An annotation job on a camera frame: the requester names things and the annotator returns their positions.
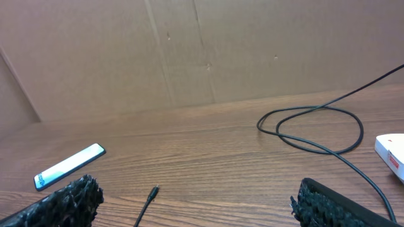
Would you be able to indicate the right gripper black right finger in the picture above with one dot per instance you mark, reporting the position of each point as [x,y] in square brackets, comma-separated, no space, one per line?
[319,206]

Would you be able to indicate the white power strip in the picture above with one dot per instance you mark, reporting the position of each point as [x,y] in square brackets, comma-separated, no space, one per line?
[390,148]

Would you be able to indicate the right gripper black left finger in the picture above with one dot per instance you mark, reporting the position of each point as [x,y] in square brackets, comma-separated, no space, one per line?
[73,205]

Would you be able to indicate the smartphone with blue screen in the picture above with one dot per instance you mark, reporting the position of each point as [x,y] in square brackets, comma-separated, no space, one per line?
[55,173]

